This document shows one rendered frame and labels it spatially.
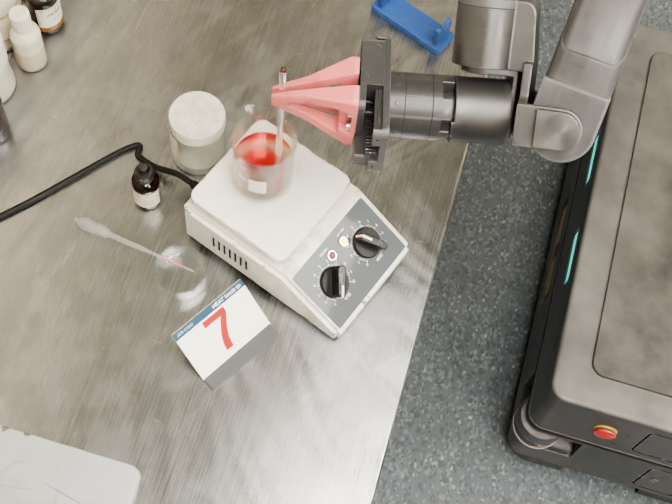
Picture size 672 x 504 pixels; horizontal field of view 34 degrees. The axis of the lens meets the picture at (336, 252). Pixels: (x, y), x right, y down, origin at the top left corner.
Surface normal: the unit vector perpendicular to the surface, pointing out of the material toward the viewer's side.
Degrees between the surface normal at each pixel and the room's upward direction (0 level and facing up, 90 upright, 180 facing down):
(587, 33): 36
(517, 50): 46
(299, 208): 0
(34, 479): 0
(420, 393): 0
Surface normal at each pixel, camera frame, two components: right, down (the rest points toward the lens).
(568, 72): -0.32, 0.27
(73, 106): 0.07, -0.42
